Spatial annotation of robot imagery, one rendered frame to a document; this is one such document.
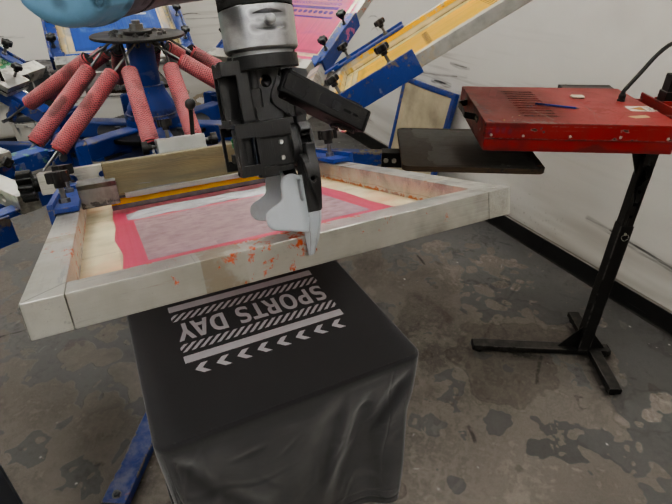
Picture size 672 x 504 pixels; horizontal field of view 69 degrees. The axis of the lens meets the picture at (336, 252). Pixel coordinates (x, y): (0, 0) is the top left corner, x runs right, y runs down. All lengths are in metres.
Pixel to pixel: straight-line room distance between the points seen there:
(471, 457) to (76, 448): 1.43
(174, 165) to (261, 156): 0.61
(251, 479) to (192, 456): 0.14
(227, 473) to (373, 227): 0.48
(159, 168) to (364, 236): 0.62
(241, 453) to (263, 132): 0.52
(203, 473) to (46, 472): 1.30
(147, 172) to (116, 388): 1.35
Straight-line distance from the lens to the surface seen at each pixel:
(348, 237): 0.57
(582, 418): 2.22
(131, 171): 1.10
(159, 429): 0.80
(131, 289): 0.52
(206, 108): 2.05
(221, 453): 0.82
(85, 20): 0.42
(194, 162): 1.11
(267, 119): 0.53
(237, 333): 0.92
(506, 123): 1.60
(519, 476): 1.96
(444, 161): 1.68
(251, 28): 0.51
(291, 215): 0.52
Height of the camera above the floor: 1.54
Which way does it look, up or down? 32 degrees down
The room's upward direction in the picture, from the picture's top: straight up
